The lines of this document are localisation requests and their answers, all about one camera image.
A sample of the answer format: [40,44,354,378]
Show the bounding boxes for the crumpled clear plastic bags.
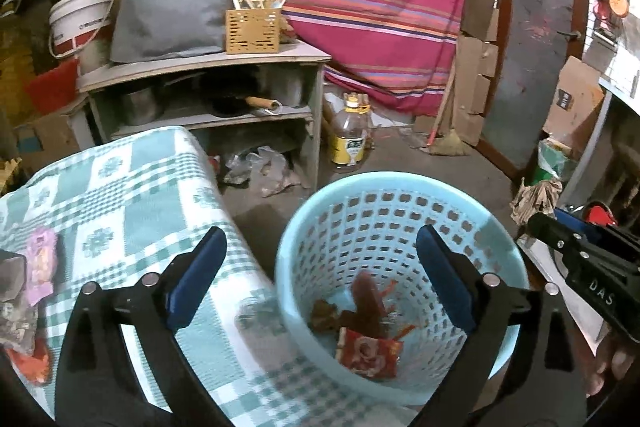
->
[222,147,301,198]

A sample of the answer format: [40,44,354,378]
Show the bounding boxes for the grey fabric bag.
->
[110,0,238,64]

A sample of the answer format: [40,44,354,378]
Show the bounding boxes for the pan with wooden handle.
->
[212,94,283,118]

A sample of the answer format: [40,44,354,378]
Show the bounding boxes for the yellow egg tray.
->
[0,157,23,188]

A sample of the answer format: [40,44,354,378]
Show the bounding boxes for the grey metal door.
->
[480,0,586,172]

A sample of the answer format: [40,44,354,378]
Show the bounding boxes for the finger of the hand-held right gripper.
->
[554,207,608,240]
[527,212,591,268]

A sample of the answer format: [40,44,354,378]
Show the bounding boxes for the wooden utensil holder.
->
[225,6,280,55]

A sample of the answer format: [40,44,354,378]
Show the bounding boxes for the light blue plastic basket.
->
[275,172,531,408]

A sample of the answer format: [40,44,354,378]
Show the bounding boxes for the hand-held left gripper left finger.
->
[54,226,238,427]

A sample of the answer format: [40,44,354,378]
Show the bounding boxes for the red plastic basket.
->
[25,59,81,115]

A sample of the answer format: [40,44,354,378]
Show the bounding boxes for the dark grey wrapper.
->
[0,252,26,303]

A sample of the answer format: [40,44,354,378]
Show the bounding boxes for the red printed wrapper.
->
[337,327,403,380]

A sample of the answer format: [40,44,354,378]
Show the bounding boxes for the pink wrapper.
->
[25,227,58,305]

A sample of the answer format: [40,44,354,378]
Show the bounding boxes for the green checkered tablecloth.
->
[0,127,401,427]

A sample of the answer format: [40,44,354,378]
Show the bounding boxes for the yellow oil jug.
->
[0,27,36,128]

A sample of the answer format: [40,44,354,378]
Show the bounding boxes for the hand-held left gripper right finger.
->
[415,224,588,427]

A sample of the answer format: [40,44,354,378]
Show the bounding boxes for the green plastic bag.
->
[537,139,581,185]

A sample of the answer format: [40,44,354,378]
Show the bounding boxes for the low wooden cabinet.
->
[77,42,333,188]

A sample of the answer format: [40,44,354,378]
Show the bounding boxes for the person's right hand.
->
[585,332,640,399]

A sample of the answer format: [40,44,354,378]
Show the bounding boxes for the broom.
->
[425,52,471,156]

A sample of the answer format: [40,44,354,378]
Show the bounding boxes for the clear oil bottle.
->
[330,94,372,174]

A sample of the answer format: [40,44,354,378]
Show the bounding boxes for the orange wrapper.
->
[7,342,51,383]

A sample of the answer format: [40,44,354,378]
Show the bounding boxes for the white plastic bucket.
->
[47,0,115,60]

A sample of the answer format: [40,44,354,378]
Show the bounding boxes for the cardboard box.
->
[12,112,81,172]

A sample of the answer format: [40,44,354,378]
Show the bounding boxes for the orange plastic object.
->
[595,0,631,20]

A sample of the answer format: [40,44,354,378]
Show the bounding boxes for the brown cardboard carton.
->
[542,56,606,152]

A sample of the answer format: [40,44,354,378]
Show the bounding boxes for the cardboard sheets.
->
[452,0,503,148]

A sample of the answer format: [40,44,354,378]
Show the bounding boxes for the small steel pot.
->
[120,87,166,126]

